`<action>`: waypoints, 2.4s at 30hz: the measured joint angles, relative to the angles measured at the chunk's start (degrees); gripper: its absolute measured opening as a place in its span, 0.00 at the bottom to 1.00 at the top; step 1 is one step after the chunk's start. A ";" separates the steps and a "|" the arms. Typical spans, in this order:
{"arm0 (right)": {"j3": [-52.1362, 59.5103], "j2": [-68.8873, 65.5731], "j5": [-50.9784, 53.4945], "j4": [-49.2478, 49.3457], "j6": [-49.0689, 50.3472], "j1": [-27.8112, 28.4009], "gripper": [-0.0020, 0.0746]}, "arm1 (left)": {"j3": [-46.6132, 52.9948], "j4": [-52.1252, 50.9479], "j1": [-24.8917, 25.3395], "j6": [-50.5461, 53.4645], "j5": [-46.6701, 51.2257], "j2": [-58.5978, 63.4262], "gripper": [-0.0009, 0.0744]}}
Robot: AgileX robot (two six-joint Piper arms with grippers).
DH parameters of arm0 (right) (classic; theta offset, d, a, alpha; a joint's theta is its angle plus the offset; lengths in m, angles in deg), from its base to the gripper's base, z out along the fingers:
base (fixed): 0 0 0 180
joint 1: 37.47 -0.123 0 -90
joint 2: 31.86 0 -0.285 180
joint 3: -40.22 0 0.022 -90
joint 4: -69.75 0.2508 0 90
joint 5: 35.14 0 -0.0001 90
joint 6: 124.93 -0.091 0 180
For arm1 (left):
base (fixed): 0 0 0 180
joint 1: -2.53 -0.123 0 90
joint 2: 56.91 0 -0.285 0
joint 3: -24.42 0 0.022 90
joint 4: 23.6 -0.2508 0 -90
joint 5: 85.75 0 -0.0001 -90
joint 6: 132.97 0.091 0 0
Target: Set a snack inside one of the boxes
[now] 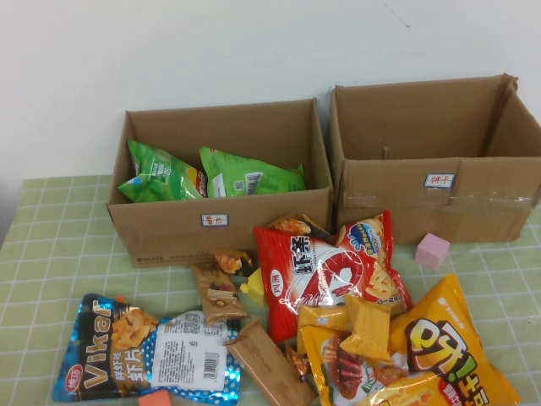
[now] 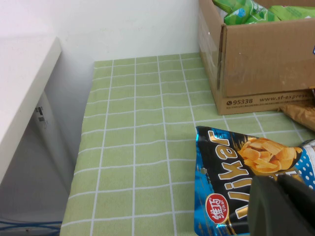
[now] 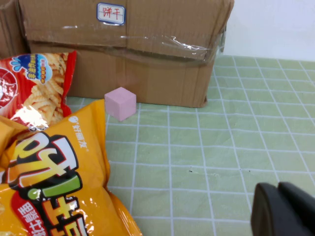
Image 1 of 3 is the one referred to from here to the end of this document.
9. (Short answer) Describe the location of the small yellow snack packet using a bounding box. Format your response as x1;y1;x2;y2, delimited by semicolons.
339;294;393;364
297;304;354;355

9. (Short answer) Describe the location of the yellow sausage snack bag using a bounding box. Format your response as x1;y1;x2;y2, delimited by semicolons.
298;324;409;406

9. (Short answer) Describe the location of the cardboard box with chips label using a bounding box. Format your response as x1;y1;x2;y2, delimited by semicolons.
105;97;335;270

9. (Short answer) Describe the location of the large yellow chips bag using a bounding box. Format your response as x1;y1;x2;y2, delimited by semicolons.
387;272;522;406

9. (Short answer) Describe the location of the brown wafer bar with picture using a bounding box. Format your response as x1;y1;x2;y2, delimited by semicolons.
190;261;251;327

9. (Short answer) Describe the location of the green checkered tablecloth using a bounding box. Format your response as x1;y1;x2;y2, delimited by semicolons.
0;175;541;406

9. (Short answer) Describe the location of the plain brown wafer bar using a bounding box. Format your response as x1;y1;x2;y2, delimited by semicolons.
222;316;319;406

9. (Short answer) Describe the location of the red shrimp strips bag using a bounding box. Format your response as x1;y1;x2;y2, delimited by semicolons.
252;226;374;344

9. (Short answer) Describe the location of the dark orange crisps bag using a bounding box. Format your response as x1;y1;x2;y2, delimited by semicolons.
268;213;335;244

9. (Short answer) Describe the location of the large taped cardboard box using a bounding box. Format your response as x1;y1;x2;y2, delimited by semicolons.
328;74;541;246

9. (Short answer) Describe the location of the orange block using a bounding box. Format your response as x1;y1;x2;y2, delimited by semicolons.
137;388;173;406

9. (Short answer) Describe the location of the blue Vikar shrimp chips bag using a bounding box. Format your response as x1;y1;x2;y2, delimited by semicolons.
51;293;243;405

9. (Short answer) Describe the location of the pink cube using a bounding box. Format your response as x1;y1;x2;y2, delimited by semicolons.
414;232;451;271

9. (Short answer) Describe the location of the white label blue border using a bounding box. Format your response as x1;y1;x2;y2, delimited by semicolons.
424;172;458;189
200;212;230;228

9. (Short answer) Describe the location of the green chips bag with barcode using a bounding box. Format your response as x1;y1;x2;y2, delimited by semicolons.
199;146;306;199

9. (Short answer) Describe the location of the small dark orange snack packet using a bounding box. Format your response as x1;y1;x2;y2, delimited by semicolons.
213;249;257;277
285;343;314;384

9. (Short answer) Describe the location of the red shrimp sticks bag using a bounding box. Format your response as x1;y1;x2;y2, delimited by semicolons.
333;209;414;316

